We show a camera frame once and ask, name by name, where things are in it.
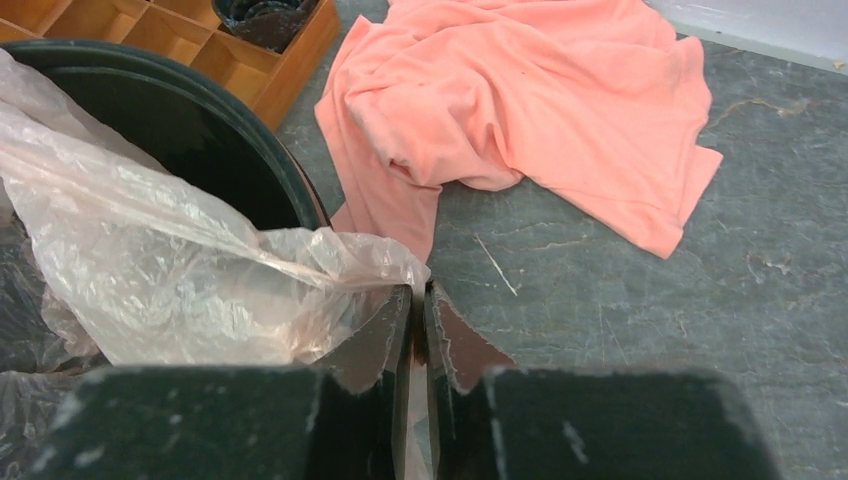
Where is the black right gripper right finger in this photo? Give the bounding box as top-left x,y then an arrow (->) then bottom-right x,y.
423,282 -> 780,479

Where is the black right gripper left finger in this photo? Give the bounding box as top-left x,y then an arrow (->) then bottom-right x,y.
28,286 -> 412,479

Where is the pink plastic trash bag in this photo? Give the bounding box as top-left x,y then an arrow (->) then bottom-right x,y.
1,40 -> 430,479

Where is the black trash bin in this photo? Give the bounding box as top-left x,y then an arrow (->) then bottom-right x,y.
0,39 -> 331,372

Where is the salmon pink cloth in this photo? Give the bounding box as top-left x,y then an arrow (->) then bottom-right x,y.
315,1 -> 722,260

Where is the orange compartment tray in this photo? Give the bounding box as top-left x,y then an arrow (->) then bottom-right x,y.
1,1 -> 341,129

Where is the black rolled belt right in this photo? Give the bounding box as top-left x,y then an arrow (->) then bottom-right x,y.
212,0 -> 317,53

